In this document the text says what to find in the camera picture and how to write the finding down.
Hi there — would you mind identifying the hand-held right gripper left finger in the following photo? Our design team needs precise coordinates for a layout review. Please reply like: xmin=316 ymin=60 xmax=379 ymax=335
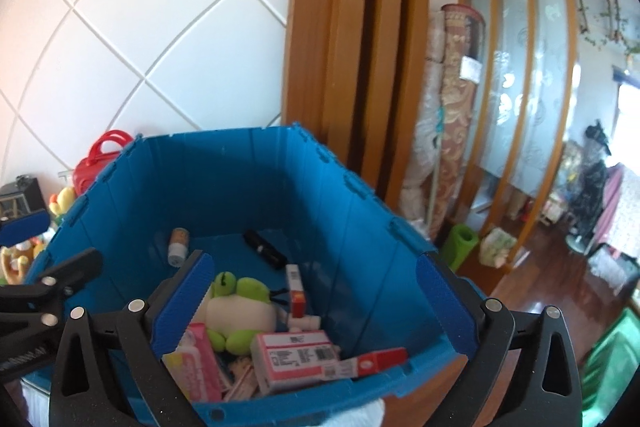
xmin=48 ymin=250 xmax=217 ymax=427

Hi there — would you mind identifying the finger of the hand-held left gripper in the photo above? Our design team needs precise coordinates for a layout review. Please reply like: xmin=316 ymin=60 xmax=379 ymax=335
xmin=0 ymin=212 xmax=51 ymax=248
xmin=0 ymin=248 xmax=104 ymax=345

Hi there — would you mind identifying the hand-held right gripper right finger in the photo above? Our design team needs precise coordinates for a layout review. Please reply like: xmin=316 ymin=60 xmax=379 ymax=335
xmin=416 ymin=251 xmax=583 ymax=427

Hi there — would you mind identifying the brown plush toy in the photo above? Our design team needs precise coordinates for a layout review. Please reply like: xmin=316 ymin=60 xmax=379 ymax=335
xmin=0 ymin=237 xmax=48 ymax=285

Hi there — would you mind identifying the yellow plush toy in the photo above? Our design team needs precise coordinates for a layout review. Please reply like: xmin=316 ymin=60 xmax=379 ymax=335
xmin=48 ymin=187 xmax=78 ymax=225

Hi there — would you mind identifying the small corked bottle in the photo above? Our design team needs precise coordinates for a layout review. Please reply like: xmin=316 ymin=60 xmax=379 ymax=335
xmin=167 ymin=228 xmax=193 ymax=268

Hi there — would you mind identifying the green frog plush toy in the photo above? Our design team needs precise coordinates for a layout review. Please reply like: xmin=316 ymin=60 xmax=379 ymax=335
xmin=192 ymin=272 xmax=278 ymax=355

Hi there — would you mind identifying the green rolled mat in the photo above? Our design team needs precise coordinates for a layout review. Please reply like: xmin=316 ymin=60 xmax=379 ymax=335
xmin=440 ymin=224 xmax=479 ymax=273

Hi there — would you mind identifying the pink packet box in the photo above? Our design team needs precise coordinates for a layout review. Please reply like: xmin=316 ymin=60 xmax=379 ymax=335
xmin=162 ymin=323 xmax=226 ymax=403

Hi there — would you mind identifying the white patterned bag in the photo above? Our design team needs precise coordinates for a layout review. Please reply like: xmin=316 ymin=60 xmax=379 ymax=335
xmin=479 ymin=227 xmax=517 ymax=268

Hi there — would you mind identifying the long red white box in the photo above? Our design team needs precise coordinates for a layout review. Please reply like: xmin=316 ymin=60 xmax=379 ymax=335
xmin=327 ymin=347 xmax=408 ymax=380

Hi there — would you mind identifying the red toy handbag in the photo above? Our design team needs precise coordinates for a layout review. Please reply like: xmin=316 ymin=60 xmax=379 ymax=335
xmin=72 ymin=130 xmax=135 ymax=195

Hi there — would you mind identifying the pale pink flat packet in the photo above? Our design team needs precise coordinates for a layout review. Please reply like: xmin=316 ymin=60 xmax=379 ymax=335
xmin=220 ymin=354 xmax=261 ymax=403

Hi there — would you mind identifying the black marker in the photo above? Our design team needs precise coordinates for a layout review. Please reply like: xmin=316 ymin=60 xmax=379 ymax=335
xmin=243 ymin=230 xmax=288 ymax=270

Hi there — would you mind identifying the small red white box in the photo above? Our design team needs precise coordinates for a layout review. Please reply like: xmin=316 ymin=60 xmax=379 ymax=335
xmin=285 ymin=264 xmax=308 ymax=320

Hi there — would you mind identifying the small white bottle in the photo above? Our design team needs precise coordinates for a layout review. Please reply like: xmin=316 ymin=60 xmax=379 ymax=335
xmin=287 ymin=314 xmax=322 ymax=333

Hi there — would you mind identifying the pink white barcode box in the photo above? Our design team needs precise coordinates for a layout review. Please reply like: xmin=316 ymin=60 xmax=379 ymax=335
xmin=250 ymin=329 xmax=343 ymax=395

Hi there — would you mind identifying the pale rolled rug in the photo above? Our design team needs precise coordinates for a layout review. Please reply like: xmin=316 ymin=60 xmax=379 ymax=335
xmin=399 ymin=9 xmax=447 ymax=233

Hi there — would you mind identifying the white plastic bag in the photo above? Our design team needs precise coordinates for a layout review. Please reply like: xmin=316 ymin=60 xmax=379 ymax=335
xmin=587 ymin=247 xmax=640 ymax=298

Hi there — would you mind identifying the green fabric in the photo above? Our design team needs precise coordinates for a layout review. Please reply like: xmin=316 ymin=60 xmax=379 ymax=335
xmin=580 ymin=307 xmax=640 ymax=418

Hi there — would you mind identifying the black covered floor fan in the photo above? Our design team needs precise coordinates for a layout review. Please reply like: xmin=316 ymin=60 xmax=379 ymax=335
xmin=567 ymin=119 xmax=613 ymax=254

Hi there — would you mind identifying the patterned rolled carpet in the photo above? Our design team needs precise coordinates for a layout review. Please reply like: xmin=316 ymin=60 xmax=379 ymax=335
xmin=432 ymin=3 xmax=487 ymax=244

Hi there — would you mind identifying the pink floral cloth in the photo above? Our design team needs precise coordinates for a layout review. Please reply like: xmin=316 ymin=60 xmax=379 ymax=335
xmin=595 ymin=167 xmax=640 ymax=258

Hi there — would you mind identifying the wooden frosted glass partition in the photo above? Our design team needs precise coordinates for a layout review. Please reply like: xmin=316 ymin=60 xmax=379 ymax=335
xmin=450 ymin=0 xmax=581 ymax=268

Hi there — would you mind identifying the wooden door frame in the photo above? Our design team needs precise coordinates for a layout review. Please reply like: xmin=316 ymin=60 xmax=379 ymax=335
xmin=282 ymin=0 xmax=431 ymax=212

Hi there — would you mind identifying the wall vine decoration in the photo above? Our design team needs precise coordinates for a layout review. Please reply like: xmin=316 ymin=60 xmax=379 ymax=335
xmin=575 ymin=0 xmax=640 ymax=58

